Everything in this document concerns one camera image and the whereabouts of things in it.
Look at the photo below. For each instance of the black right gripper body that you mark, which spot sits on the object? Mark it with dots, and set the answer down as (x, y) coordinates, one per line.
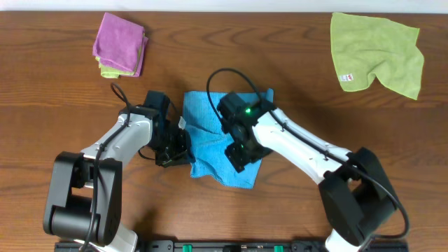
(241, 155)

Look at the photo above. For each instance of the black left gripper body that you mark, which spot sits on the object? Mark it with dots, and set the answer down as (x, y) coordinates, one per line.
(172, 148)

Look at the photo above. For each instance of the blue microfiber cloth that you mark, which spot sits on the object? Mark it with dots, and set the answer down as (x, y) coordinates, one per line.
(209, 142)

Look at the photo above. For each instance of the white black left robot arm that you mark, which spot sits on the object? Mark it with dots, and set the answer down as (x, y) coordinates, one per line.
(84, 200)

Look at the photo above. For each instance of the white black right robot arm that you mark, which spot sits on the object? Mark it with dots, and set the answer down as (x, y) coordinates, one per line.
(355, 191)

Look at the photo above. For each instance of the folded green cloth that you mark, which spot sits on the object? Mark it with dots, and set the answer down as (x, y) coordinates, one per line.
(111, 72)

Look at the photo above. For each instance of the folded purple cloth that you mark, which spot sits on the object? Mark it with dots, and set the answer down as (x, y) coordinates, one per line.
(118, 42)

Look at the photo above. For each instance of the green microfiber cloth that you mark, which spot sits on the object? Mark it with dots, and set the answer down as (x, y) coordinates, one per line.
(365, 49)

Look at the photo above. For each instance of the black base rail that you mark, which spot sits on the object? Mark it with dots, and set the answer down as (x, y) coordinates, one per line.
(294, 246)

